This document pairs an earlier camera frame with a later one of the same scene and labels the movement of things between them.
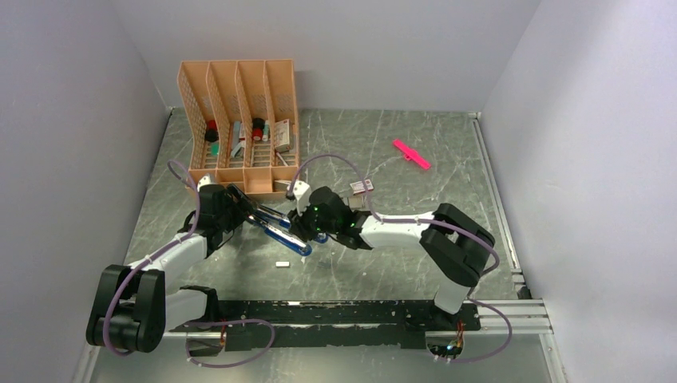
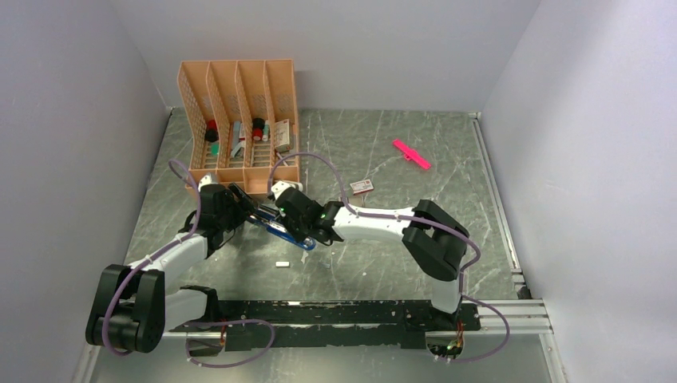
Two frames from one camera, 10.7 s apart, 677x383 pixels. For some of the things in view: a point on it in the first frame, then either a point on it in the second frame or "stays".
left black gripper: [243, 208] stays
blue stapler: [283, 220] stays
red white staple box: [362, 186] stays
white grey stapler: [281, 185] → [293, 183]
